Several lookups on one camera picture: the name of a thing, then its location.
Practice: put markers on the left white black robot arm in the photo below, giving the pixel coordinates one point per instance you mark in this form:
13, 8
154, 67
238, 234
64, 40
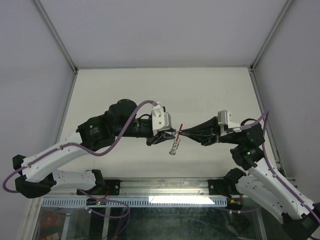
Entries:
40, 174

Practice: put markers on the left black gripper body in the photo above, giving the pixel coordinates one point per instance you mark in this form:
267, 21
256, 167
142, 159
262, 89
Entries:
140, 130

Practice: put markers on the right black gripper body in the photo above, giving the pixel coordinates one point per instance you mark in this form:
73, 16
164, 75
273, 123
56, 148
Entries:
230, 138

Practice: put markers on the right aluminium frame post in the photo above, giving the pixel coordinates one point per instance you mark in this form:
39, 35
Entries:
272, 33

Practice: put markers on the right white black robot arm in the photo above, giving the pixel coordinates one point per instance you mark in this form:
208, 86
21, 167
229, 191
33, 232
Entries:
256, 177

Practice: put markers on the red handled keyring holder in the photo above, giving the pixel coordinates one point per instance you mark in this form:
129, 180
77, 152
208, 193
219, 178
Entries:
176, 143

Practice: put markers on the white slotted cable duct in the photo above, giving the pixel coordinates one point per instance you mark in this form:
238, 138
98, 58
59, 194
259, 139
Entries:
136, 202

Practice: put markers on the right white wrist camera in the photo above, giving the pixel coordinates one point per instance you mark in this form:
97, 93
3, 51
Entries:
227, 126

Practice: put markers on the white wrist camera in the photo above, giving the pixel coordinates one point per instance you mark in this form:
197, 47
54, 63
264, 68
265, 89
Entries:
227, 126
160, 118

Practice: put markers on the aluminium frame post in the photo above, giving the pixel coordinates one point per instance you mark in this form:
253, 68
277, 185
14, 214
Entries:
54, 34
272, 33

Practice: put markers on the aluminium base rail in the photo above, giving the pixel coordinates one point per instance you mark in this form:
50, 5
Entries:
144, 187

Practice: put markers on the left aluminium frame post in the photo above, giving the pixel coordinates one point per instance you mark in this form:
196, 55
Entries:
54, 34

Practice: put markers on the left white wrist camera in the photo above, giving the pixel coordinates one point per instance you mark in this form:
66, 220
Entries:
160, 118

